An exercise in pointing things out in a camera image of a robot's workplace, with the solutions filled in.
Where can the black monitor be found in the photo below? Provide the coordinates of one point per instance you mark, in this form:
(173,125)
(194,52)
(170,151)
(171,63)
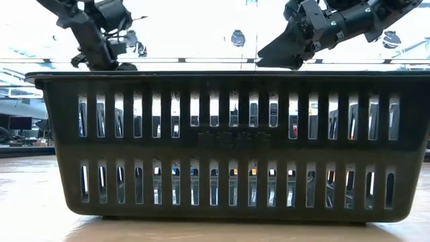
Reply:
(20,122)

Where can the dark blue hanging lamp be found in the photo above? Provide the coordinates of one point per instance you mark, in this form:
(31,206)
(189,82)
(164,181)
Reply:
(391,39)
(238,37)

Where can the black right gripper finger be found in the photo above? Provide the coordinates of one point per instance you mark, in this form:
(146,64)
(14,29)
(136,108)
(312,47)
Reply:
(279,53)

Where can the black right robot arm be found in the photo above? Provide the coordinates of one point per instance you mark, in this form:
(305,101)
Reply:
(363,15)

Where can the dark slotted plastic basket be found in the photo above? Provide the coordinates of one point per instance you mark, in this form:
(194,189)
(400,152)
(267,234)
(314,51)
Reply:
(228,151)

